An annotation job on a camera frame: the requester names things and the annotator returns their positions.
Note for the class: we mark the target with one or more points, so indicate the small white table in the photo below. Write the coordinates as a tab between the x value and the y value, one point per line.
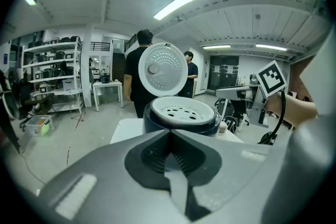
107	85

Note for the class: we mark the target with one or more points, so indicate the person's right forearm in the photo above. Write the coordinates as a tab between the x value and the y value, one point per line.
296	110

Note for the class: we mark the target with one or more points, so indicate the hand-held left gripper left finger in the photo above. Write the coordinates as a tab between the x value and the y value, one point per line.
105	178

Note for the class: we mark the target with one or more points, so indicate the dark double door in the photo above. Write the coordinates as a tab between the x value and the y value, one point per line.
223	72

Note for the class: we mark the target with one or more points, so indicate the black and white backpack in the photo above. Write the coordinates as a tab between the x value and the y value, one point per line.
233	124

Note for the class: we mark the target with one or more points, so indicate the white perforated steamer plate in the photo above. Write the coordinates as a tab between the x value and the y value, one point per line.
183	108

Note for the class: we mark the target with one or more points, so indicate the clear plastic storage box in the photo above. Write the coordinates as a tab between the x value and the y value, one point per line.
36	123

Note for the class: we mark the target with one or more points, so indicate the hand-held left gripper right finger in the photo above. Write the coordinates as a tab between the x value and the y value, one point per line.
236	165

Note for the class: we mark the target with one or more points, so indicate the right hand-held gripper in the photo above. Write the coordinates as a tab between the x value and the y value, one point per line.
271	78

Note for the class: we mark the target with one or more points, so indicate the navy blue rice cooker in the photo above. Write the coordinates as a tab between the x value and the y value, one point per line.
162	70

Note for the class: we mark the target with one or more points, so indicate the black stair railing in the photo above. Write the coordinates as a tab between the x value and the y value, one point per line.
100	46

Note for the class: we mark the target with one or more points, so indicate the yellow-green plastic item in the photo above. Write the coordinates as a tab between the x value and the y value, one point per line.
45	130

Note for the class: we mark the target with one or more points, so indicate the white metal shelving unit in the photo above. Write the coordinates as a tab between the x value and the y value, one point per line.
52	70

